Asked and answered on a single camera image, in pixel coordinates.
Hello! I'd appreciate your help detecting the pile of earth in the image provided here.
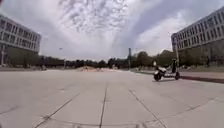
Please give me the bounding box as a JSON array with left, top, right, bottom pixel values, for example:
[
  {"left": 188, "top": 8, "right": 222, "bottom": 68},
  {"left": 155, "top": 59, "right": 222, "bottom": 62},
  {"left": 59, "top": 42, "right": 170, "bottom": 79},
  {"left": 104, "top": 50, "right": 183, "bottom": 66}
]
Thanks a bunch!
[{"left": 76, "top": 65, "right": 101, "bottom": 73}]

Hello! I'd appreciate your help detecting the grey building with window rows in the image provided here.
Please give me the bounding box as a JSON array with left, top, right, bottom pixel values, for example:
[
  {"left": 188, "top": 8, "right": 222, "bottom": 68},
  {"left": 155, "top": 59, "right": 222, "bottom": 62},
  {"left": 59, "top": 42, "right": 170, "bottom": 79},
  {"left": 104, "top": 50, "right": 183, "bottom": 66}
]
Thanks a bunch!
[
  {"left": 171, "top": 6, "right": 224, "bottom": 67},
  {"left": 0, "top": 13, "right": 43, "bottom": 67}
]

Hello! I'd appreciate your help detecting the row of trees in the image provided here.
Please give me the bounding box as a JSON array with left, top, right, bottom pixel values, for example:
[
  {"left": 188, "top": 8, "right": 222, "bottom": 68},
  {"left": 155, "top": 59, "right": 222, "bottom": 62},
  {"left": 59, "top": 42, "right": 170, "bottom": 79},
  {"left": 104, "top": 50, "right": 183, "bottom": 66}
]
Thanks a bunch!
[{"left": 36, "top": 50, "right": 178, "bottom": 70}]

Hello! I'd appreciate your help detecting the white and black scooter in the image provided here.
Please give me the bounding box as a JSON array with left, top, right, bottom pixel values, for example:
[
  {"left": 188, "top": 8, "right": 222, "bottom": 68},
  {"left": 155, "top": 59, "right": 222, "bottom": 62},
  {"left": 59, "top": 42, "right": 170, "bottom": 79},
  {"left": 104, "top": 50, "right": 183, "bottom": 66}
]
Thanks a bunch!
[{"left": 152, "top": 58, "right": 182, "bottom": 82}]

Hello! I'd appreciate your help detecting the dark pole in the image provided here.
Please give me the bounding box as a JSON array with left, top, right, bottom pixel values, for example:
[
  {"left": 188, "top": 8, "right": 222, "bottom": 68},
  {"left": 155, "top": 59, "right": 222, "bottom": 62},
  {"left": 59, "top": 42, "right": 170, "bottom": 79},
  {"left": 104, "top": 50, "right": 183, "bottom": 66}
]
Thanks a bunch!
[{"left": 127, "top": 47, "right": 132, "bottom": 71}]

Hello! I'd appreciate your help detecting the grey paved plaza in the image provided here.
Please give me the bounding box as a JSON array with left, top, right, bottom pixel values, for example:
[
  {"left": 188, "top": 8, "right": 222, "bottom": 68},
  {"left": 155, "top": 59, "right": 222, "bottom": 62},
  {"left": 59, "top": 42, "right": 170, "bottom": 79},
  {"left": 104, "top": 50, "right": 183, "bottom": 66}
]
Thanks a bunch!
[{"left": 0, "top": 68, "right": 224, "bottom": 128}]

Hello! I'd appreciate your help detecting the sign on pole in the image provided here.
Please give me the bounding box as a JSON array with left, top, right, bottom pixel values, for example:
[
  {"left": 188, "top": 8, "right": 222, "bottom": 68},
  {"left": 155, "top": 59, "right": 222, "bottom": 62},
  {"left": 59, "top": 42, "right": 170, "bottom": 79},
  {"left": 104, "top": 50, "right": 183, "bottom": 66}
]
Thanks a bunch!
[{"left": 171, "top": 34, "right": 180, "bottom": 68}]

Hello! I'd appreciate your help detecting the raised kerbed pavement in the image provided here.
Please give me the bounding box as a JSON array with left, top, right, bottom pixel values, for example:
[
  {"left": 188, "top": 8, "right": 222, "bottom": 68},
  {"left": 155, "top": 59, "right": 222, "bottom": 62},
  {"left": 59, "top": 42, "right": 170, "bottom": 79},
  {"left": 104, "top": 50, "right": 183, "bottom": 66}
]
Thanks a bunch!
[{"left": 133, "top": 69, "right": 224, "bottom": 84}]

